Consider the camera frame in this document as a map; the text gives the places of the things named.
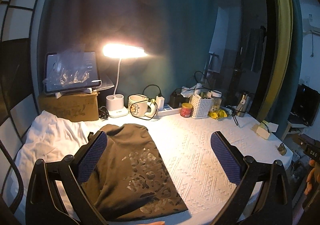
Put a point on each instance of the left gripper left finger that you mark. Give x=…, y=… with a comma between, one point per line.
x=44, y=204

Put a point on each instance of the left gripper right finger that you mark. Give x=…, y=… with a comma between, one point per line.
x=274, y=202

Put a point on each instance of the dark brown t-shirt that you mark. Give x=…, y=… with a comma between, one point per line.
x=130, y=181

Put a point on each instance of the right hand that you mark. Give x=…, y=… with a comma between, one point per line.
x=312, y=177

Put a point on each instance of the small green figurine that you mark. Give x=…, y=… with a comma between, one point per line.
x=282, y=149

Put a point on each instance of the tissue pack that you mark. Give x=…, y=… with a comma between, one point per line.
x=264, y=129

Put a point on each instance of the white cloth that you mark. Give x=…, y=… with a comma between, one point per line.
x=50, y=138

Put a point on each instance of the yellow curtain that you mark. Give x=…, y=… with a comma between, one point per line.
x=284, y=37

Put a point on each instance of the steel thermos flask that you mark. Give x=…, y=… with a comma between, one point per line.
x=244, y=103

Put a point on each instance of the yellow snack packet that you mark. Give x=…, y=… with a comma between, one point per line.
x=218, y=114

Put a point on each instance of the cardboard box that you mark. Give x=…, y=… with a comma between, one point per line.
x=74, y=107

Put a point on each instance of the clear snack jar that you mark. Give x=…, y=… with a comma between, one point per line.
x=217, y=99

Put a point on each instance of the white knitted table cover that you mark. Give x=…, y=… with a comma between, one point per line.
x=184, y=144

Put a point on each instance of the white perforated basket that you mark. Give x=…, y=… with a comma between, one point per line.
x=201, y=106

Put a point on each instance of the white desk lamp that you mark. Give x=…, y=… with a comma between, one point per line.
x=115, y=102

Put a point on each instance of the red tin can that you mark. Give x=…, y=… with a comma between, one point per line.
x=186, y=109

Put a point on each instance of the tablet on stand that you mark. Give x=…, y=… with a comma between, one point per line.
x=71, y=72

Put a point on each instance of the white cartoon mug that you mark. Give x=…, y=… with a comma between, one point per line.
x=140, y=106

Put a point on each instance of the plastic bag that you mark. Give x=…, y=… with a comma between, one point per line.
x=70, y=72

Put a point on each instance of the white power strip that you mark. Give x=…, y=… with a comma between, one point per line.
x=168, y=110

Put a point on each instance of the black power adapter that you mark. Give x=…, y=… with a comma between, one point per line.
x=176, y=99

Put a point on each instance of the white charger plug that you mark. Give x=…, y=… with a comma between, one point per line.
x=160, y=102

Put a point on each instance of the teal curtain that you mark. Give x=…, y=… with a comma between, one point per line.
x=175, y=34

